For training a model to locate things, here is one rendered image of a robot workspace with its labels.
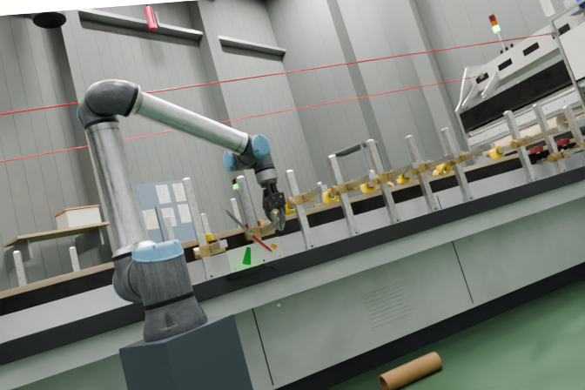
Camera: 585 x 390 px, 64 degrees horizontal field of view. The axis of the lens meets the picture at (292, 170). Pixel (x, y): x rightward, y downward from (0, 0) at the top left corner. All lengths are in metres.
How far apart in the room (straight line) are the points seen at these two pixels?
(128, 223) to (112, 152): 0.24
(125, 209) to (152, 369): 0.52
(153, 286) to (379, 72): 8.97
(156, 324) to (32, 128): 5.75
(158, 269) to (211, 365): 0.31
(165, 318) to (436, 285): 1.81
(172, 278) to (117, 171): 0.43
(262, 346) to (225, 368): 0.99
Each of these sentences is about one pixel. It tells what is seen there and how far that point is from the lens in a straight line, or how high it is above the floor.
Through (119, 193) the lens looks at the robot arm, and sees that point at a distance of 1.65.
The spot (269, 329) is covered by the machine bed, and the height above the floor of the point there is 0.37.
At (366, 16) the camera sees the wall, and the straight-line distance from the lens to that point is 10.46.
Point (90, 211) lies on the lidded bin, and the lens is 6.16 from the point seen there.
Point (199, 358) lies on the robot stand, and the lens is 1.42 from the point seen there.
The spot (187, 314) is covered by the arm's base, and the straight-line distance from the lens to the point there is 1.45.
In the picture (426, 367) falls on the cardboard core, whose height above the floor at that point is 0.04.
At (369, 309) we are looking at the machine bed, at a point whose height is 0.30.
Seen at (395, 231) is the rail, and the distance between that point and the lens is 2.48.
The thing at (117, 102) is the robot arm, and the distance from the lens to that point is 1.63.
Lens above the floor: 0.76
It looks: 8 degrees up
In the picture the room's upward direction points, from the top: 16 degrees counter-clockwise
